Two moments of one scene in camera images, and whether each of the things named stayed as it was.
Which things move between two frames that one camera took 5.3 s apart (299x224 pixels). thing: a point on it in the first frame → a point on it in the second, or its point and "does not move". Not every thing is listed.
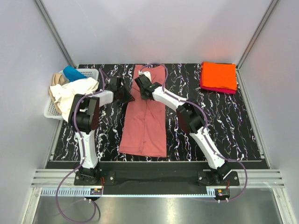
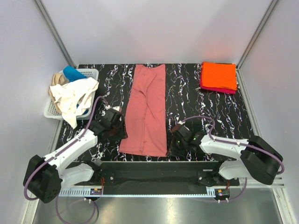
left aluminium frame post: (55, 32) does not move
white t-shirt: (66, 94) does not move
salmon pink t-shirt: (144, 131) does not move
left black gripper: (128, 97) → (123, 135)
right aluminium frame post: (241, 84) does not move
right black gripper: (142, 97) → (173, 150)
